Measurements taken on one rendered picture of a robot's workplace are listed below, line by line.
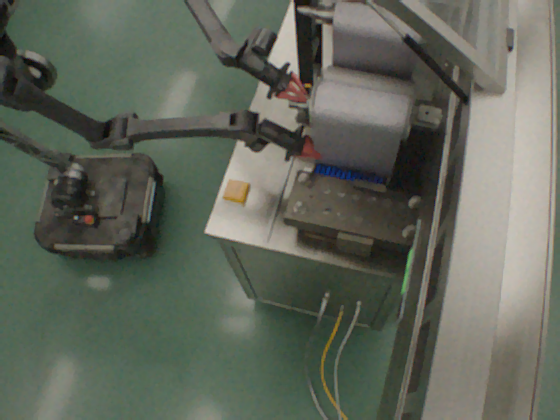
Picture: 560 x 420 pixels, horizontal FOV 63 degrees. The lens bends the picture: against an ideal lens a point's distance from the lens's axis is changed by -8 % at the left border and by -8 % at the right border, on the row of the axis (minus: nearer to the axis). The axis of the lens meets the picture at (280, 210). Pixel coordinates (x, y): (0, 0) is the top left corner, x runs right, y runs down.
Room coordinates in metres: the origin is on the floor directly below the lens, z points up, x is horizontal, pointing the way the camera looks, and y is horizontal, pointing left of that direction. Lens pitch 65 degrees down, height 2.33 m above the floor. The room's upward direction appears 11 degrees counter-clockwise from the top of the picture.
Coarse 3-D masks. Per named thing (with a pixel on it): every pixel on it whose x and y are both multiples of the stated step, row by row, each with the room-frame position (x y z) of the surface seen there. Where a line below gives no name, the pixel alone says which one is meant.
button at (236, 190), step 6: (228, 180) 0.79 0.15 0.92; (234, 180) 0.79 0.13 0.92; (228, 186) 0.77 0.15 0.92; (234, 186) 0.77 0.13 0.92; (240, 186) 0.76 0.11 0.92; (246, 186) 0.76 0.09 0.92; (228, 192) 0.75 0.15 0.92; (234, 192) 0.75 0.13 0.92; (240, 192) 0.74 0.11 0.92; (246, 192) 0.74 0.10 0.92; (228, 198) 0.73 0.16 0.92; (234, 198) 0.72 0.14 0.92; (240, 198) 0.72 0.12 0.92
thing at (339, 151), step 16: (320, 144) 0.73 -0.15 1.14; (336, 144) 0.71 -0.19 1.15; (352, 144) 0.69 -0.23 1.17; (368, 144) 0.68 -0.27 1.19; (320, 160) 0.73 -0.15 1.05; (336, 160) 0.71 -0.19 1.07; (352, 160) 0.69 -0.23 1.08; (368, 160) 0.67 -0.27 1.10; (384, 160) 0.65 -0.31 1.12; (384, 176) 0.65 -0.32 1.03
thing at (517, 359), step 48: (528, 0) 0.89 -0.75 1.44; (528, 48) 0.72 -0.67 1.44; (528, 96) 0.58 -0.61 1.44; (432, 144) 0.64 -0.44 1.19; (528, 144) 0.46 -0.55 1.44; (432, 192) 0.43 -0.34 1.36; (528, 192) 0.35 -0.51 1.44; (528, 240) 0.25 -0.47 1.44; (528, 288) 0.16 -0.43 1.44; (528, 336) 0.07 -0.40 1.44; (384, 384) 0.06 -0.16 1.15; (528, 384) -0.01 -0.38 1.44
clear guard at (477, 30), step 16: (432, 0) 0.59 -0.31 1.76; (448, 0) 0.60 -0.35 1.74; (464, 0) 0.62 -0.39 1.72; (480, 0) 0.64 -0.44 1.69; (448, 16) 0.57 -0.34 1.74; (464, 16) 0.58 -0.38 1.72; (480, 16) 0.60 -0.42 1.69; (464, 32) 0.55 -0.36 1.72; (480, 32) 0.57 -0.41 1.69; (480, 48) 0.53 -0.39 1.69
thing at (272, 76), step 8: (264, 64) 0.89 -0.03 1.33; (272, 64) 0.89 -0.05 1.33; (288, 64) 0.90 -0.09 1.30; (264, 72) 0.86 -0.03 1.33; (272, 72) 0.86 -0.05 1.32; (280, 72) 0.87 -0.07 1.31; (264, 80) 0.85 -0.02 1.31; (272, 80) 0.85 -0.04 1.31; (280, 80) 0.84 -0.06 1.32; (272, 88) 0.84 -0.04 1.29; (280, 88) 0.82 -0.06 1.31; (272, 96) 0.82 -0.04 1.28
